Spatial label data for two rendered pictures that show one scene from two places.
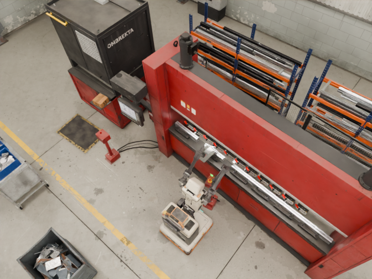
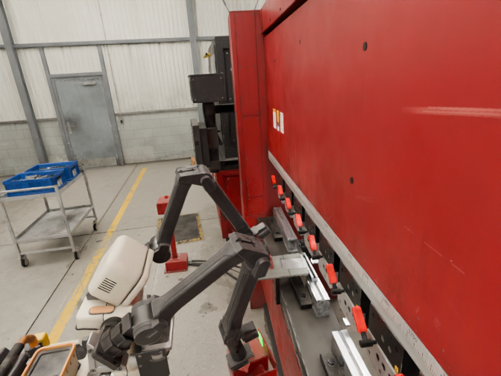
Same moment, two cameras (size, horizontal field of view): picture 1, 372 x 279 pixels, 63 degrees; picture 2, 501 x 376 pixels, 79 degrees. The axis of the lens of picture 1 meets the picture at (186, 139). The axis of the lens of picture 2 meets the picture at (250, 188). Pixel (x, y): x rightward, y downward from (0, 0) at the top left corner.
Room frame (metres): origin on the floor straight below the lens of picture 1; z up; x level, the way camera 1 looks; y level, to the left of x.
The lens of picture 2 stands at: (1.34, -1.03, 1.90)
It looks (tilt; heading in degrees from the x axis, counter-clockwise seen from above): 20 degrees down; 38
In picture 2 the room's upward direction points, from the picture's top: 4 degrees counter-clockwise
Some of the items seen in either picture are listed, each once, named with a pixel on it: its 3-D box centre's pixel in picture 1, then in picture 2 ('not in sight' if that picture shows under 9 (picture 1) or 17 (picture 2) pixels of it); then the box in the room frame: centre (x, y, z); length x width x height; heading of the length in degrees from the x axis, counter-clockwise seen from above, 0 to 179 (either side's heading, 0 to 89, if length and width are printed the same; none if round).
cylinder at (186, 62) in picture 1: (191, 51); not in sight; (3.02, -0.13, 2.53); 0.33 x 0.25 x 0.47; 44
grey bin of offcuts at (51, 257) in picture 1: (60, 267); not in sight; (1.01, 1.95, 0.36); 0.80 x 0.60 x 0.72; 48
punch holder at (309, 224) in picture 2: (221, 145); (318, 233); (2.42, -0.52, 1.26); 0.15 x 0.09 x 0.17; 44
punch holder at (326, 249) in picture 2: (231, 153); (335, 258); (2.28, -0.66, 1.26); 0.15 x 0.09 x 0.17; 44
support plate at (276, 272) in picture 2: (205, 154); (278, 266); (2.45, -0.29, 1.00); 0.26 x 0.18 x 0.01; 134
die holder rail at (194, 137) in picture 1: (186, 131); (284, 227); (2.95, -0.02, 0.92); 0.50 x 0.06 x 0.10; 44
